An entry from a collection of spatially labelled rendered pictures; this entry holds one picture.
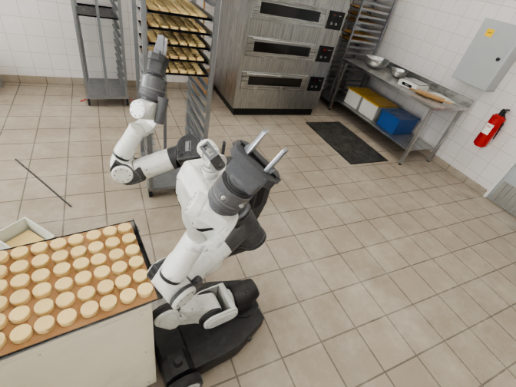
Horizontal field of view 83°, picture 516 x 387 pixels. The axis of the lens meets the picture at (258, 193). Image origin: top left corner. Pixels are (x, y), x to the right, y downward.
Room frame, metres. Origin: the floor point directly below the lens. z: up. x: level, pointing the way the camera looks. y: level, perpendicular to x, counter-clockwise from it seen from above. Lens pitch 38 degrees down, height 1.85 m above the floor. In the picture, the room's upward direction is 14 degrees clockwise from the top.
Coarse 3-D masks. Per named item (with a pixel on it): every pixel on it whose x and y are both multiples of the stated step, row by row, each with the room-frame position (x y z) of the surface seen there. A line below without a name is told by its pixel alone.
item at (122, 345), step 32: (128, 320) 0.49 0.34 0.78; (32, 352) 0.32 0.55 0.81; (64, 352) 0.36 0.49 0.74; (96, 352) 0.41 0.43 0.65; (128, 352) 0.48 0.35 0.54; (0, 384) 0.25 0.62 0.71; (32, 384) 0.29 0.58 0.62; (64, 384) 0.33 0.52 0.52; (96, 384) 0.39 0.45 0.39; (128, 384) 0.46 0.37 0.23
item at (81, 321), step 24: (48, 240) 0.65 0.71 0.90; (120, 240) 0.72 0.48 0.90; (48, 264) 0.55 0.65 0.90; (72, 264) 0.58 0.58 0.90; (144, 264) 0.65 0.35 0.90; (24, 288) 0.45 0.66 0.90; (72, 288) 0.49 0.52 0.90; (96, 288) 0.51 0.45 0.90; (120, 312) 0.45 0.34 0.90; (48, 336) 0.34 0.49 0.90
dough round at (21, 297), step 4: (16, 292) 0.43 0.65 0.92; (20, 292) 0.43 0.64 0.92; (24, 292) 0.43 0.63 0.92; (28, 292) 0.44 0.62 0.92; (12, 296) 0.41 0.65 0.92; (16, 296) 0.41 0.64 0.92; (20, 296) 0.42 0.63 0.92; (24, 296) 0.42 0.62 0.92; (28, 296) 0.42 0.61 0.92; (12, 300) 0.40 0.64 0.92; (16, 300) 0.40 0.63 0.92; (20, 300) 0.41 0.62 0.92; (24, 300) 0.41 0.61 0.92; (28, 300) 0.42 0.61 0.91; (12, 304) 0.39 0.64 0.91; (16, 304) 0.40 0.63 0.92; (20, 304) 0.40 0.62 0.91; (24, 304) 0.41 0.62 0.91
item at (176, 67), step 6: (168, 66) 2.14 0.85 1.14; (174, 66) 2.17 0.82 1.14; (180, 66) 2.18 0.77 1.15; (186, 66) 2.21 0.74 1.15; (192, 66) 2.29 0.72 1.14; (198, 66) 2.27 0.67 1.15; (174, 72) 2.04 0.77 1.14; (180, 72) 2.07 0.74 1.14; (186, 72) 2.09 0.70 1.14; (192, 72) 2.11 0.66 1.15; (198, 72) 2.14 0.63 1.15
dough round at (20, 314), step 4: (16, 308) 0.38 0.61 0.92; (20, 308) 0.38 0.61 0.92; (24, 308) 0.39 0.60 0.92; (28, 308) 0.39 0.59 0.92; (12, 312) 0.37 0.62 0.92; (16, 312) 0.37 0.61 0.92; (20, 312) 0.37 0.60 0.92; (24, 312) 0.38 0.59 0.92; (28, 312) 0.38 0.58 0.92; (8, 316) 0.36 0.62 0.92; (12, 316) 0.36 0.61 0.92; (16, 316) 0.36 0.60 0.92; (20, 316) 0.36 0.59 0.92; (24, 316) 0.36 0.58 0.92; (28, 316) 0.37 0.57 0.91; (12, 320) 0.35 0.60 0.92; (16, 320) 0.35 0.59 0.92; (20, 320) 0.35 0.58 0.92; (24, 320) 0.36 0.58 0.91
